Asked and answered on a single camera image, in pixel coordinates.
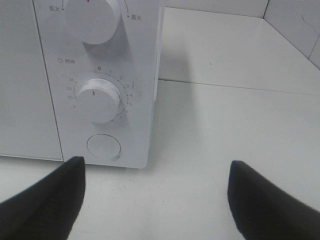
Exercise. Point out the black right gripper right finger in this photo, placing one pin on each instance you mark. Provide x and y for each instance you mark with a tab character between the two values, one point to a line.
263	211

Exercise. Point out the white microwave oven body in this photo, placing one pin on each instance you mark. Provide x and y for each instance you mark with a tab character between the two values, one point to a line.
130	60

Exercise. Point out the white round knob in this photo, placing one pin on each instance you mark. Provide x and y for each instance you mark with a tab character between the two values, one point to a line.
98	100
93	22

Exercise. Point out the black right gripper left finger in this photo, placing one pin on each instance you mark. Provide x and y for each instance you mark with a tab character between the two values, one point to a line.
48	209

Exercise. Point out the white microwave door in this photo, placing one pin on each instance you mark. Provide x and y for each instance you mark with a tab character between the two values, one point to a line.
27	122

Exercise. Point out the white round door button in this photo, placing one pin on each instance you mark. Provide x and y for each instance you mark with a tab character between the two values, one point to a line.
104	146

